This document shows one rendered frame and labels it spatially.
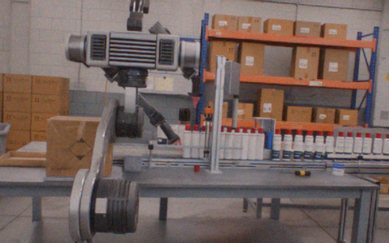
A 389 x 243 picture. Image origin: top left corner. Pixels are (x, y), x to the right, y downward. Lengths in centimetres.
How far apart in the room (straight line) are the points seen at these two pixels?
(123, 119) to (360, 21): 637
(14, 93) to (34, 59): 163
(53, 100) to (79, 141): 365
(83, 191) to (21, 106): 439
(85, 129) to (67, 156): 15
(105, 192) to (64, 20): 594
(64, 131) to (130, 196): 72
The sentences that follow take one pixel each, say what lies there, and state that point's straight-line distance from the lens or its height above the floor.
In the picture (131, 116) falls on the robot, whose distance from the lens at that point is 170.
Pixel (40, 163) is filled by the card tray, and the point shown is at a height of 85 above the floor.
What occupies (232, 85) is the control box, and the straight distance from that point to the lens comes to 225.
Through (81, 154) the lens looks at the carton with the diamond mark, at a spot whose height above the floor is 96.
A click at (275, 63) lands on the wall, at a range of 702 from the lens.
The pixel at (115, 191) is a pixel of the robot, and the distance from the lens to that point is 130.
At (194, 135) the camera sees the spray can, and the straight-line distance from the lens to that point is 235.
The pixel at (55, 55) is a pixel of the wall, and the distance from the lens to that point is 706.
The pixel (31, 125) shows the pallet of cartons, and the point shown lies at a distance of 561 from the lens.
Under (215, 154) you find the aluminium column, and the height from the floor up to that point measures 93.
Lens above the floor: 128
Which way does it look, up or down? 5 degrees down
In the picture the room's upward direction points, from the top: 3 degrees clockwise
